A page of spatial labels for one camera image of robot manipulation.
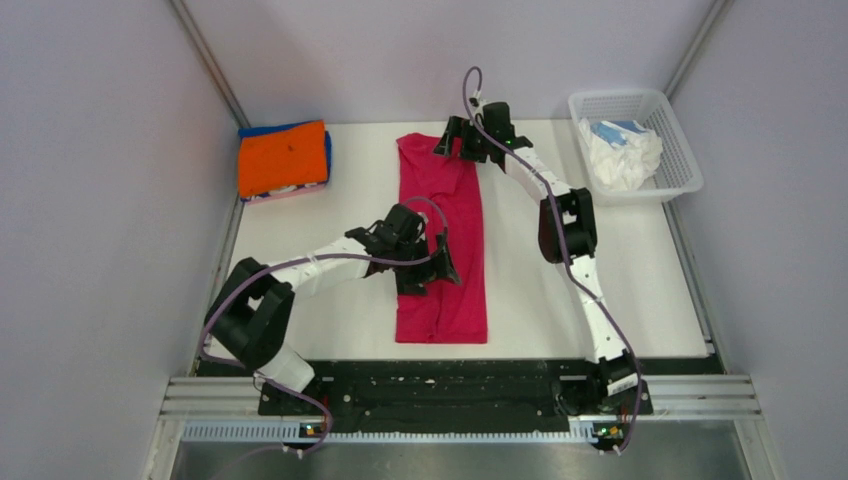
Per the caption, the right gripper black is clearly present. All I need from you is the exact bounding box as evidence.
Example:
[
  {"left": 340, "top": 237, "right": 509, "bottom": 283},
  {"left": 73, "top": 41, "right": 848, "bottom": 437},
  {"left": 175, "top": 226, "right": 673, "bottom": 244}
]
[{"left": 431, "top": 117, "right": 492, "bottom": 164}]

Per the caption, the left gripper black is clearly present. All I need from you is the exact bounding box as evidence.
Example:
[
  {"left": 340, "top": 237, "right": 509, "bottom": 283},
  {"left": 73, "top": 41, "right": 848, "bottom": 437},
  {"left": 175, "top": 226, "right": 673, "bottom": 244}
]
[{"left": 392, "top": 231, "right": 460, "bottom": 296}]

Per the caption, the magenta t shirt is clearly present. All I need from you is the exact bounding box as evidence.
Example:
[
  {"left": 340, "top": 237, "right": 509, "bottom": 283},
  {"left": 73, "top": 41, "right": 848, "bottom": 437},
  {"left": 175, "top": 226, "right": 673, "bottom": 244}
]
[{"left": 395, "top": 133, "right": 488, "bottom": 344}]

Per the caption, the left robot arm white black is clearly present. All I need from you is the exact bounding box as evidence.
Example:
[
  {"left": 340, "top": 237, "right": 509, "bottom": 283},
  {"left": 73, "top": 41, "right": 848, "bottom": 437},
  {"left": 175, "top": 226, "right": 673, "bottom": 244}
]
[{"left": 200, "top": 198, "right": 461, "bottom": 414}]

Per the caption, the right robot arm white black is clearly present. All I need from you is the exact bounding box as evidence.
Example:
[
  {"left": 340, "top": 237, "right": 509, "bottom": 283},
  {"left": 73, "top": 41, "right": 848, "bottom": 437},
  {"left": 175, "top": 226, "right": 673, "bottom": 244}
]
[{"left": 434, "top": 98, "right": 644, "bottom": 412}]

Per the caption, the pink folded t shirt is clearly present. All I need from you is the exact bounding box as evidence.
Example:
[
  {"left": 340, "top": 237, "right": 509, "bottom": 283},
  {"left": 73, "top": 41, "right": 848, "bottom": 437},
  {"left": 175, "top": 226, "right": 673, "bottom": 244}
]
[{"left": 240, "top": 183, "right": 326, "bottom": 204}]

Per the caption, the white crumpled t shirt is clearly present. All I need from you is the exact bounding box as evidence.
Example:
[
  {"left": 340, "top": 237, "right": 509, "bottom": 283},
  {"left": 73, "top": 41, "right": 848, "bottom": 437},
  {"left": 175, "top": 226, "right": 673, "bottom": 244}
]
[{"left": 578, "top": 119, "right": 664, "bottom": 192}]

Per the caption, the orange folded t shirt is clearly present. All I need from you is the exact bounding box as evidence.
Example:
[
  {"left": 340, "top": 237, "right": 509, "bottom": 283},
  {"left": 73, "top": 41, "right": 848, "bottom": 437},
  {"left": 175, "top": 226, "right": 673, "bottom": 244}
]
[{"left": 237, "top": 119, "right": 330, "bottom": 199}]

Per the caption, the blue folded t shirt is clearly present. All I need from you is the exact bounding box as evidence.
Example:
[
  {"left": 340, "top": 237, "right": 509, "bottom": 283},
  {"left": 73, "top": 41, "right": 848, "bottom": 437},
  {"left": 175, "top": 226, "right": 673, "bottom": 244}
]
[{"left": 237, "top": 121, "right": 333, "bottom": 201}]

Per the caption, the white plastic basket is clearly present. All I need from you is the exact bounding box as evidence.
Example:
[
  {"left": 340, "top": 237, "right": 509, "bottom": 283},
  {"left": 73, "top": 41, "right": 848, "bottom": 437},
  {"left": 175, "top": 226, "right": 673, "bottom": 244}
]
[{"left": 568, "top": 88, "right": 704, "bottom": 206}]

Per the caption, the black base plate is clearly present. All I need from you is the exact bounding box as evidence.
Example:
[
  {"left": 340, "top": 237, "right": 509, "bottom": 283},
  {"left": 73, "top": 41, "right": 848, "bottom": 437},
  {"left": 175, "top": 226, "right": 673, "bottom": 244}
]
[{"left": 258, "top": 359, "right": 653, "bottom": 434}]

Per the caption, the aluminium rail frame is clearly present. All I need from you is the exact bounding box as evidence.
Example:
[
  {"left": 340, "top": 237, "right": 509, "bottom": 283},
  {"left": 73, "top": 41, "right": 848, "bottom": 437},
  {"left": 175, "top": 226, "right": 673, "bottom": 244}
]
[{"left": 144, "top": 203, "right": 779, "bottom": 479}]

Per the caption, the white cable duct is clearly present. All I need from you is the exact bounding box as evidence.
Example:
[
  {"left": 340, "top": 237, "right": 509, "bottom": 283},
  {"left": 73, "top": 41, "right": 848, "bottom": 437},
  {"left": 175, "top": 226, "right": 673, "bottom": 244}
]
[{"left": 181, "top": 420, "right": 598, "bottom": 444}]

